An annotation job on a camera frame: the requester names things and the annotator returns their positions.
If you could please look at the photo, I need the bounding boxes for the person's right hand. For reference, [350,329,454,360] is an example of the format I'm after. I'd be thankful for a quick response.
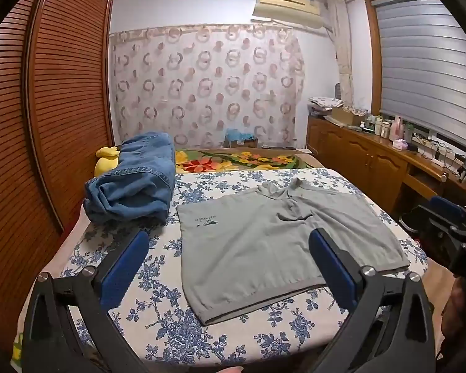
[440,276,466,358]

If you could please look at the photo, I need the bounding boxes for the small pink box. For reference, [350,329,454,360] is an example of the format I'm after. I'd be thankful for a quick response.
[392,139,408,151]

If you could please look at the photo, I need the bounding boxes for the pink bottle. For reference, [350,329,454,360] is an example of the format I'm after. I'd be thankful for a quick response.
[389,115,404,141]

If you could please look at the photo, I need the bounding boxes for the yellow plush toy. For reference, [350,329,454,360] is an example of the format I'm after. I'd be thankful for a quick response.
[94,146,120,177]

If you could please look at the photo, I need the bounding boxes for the blue cloth in box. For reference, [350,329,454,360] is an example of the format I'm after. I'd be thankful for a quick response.
[224,129,258,148]

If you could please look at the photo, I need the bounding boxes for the white power strip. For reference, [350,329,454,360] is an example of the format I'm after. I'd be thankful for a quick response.
[413,135,446,160]

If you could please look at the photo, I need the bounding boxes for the brown wooden sideboard cabinet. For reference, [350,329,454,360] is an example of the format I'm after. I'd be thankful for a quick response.
[306,116,466,220]

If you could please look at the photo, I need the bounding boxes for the beige wall air conditioner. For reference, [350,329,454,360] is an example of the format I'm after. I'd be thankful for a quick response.
[252,0,325,29]

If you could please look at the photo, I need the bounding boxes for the grey window roller blind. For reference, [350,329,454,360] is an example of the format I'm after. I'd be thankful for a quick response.
[371,0,466,147]

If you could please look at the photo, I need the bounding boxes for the cardboard box on cabinet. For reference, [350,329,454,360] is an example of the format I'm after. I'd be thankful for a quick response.
[331,106,368,126]

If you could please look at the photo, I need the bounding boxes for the patterned pink circle curtain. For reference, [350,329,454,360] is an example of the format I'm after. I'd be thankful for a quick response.
[109,24,305,147]

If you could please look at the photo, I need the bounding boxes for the folded blue denim jeans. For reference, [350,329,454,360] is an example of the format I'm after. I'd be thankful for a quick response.
[83,131,176,224]

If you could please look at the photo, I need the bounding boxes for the brown louvered wardrobe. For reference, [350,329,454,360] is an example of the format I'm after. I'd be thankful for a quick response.
[0,0,114,364]

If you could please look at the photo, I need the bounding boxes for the colourful flower blanket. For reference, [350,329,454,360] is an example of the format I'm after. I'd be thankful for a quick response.
[176,148,318,173]

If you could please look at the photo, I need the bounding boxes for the stack of folded papers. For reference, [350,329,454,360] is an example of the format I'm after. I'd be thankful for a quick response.
[309,97,344,111]

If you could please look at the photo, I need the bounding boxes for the grey shorts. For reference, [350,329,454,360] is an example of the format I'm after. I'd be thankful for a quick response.
[177,178,409,325]

